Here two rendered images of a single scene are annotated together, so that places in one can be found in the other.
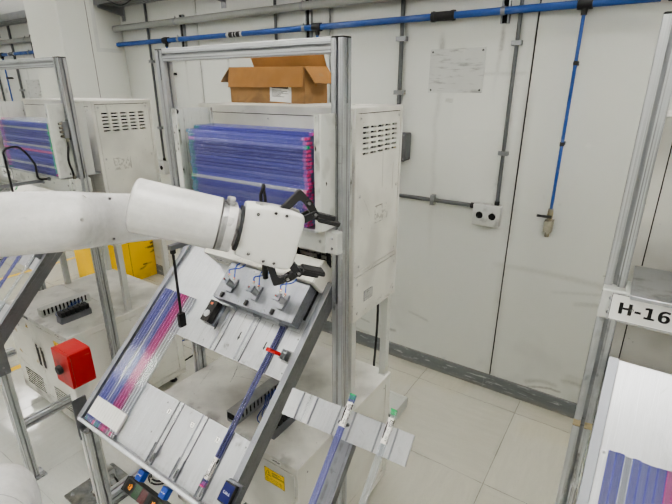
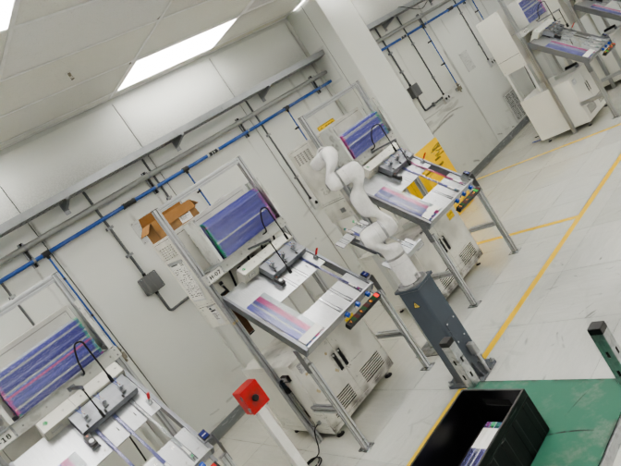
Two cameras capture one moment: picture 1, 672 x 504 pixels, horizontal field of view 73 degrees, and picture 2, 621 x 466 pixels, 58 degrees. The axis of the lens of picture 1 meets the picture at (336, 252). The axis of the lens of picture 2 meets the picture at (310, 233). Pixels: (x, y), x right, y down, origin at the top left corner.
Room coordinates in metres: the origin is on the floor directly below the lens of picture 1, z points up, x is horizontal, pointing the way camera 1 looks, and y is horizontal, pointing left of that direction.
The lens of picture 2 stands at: (-0.21, 3.71, 1.76)
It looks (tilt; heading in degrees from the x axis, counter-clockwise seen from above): 8 degrees down; 290
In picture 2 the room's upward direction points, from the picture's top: 34 degrees counter-clockwise
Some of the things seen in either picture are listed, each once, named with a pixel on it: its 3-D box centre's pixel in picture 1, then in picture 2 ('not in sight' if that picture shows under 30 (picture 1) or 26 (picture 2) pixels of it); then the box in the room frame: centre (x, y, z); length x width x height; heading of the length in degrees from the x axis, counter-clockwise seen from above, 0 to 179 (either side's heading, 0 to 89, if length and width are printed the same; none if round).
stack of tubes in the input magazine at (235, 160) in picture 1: (257, 170); (237, 223); (1.45, 0.25, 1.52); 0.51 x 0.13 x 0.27; 56
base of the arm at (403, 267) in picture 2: not in sight; (404, 269); (0.56, 0.60, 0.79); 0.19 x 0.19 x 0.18
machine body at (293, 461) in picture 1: (282, 441); (319, 370); (1.58, 0.23, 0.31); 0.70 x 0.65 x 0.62; 56
